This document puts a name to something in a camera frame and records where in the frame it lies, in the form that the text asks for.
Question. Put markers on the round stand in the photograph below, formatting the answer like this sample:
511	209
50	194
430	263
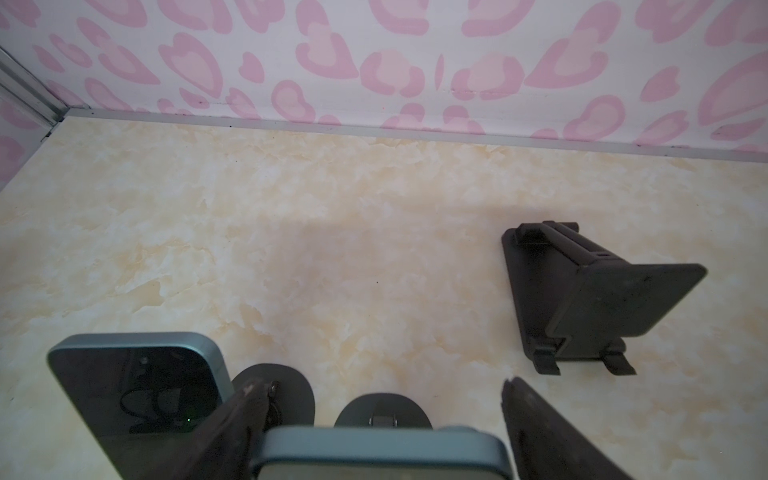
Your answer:
290	396
383	410

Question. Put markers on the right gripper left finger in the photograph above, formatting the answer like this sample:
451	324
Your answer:
224	446

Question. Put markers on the black folding phone stand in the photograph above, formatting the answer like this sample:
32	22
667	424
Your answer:
576	301

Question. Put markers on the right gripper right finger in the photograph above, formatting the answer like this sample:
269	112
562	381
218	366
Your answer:
544	444

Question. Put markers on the black phone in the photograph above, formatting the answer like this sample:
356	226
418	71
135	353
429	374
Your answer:
380	453
141	395

